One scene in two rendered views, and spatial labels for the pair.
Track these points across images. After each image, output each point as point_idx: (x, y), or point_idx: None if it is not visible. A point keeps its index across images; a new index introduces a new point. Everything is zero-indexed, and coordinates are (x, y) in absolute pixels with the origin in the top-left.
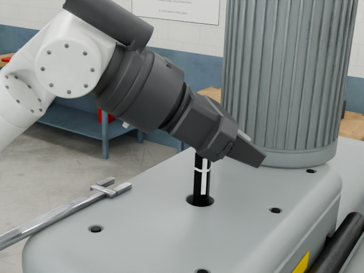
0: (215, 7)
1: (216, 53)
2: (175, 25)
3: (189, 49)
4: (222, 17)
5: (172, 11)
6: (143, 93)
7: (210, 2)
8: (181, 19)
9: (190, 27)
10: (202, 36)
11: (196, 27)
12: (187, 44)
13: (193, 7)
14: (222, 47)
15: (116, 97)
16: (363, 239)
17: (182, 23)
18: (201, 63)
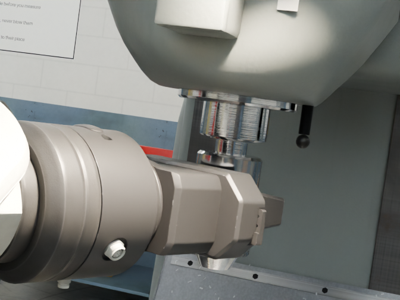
0: (69, 31)
1: (68, 101)
2: (3, 57)
3: (23, 95)
4: (81, 47)
5: (0, 35)
6: None
7: (62, 24)
8: (14, 48)
9: (28, 61)
10: (46, 75)
11: (37, 61)
12: (20, 87)
13: (35, 31)
14: (78, 93)
15: None
16: None
17: (14, 55)
18: (41, 117)
